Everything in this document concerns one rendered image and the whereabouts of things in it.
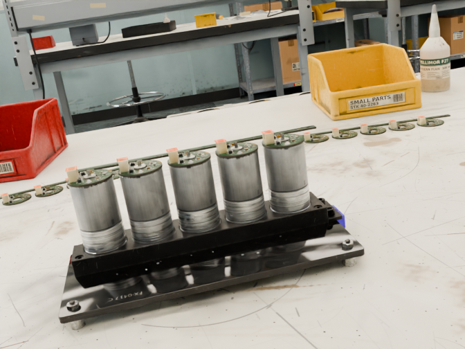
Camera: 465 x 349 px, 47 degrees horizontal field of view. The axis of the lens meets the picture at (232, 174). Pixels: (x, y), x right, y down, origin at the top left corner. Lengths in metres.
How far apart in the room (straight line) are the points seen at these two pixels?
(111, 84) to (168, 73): 0.49
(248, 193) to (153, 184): 0.05
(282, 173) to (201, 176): 0.05
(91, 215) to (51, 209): 0.17
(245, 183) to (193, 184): 0.03
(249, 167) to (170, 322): 0.09
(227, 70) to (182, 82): 0.40
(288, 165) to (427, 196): 0.12
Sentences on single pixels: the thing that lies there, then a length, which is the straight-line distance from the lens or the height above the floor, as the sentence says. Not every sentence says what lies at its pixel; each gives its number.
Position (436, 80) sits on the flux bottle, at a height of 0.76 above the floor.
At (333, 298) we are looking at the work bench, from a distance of 0.27.
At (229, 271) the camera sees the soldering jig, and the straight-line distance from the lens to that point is 0.28.
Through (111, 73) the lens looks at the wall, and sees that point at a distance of 4.69.
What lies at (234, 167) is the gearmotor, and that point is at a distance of 0.30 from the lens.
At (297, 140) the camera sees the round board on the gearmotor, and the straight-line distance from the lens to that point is 0.31.
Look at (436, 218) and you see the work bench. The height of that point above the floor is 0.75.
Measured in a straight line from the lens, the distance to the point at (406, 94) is 0.61.
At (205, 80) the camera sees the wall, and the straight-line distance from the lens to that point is 4.72.
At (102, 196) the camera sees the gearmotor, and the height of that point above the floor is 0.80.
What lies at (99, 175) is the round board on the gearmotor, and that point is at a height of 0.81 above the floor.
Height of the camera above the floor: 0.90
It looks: 19 degrees down
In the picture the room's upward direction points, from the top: 8 degrees counter-clockwise
